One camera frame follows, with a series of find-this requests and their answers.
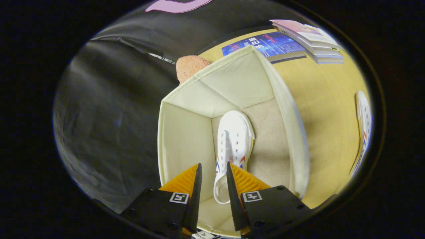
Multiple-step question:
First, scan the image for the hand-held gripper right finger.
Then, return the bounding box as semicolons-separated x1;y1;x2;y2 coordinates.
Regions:
226;162;312;238

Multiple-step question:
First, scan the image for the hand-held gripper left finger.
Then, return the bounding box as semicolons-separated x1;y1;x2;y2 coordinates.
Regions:
121;163;203;238

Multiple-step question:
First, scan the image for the brown fabric storage box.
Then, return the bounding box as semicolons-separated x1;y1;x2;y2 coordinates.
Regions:
158;45;310;238

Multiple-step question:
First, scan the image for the white canvas shoe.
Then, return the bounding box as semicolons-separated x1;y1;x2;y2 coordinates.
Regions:
349;91;373;179
213;111;255;204

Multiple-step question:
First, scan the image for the black backdrop cloth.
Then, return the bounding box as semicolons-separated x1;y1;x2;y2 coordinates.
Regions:
53;0;276;214

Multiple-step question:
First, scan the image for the orange fuzzy ball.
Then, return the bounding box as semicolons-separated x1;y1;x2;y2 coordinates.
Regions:
175;55;212;84

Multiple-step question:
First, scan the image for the blue cover book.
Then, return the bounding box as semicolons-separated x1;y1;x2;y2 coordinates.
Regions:
222;32;306;63

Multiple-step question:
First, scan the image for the grey cover book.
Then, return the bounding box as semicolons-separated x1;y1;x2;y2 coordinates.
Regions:
309;50;344;64

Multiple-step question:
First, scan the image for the white cover book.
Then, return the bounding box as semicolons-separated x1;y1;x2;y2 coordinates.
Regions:
282;32;342;57

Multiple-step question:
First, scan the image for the pink cover book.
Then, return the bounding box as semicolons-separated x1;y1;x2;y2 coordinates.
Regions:
270;19;339;47

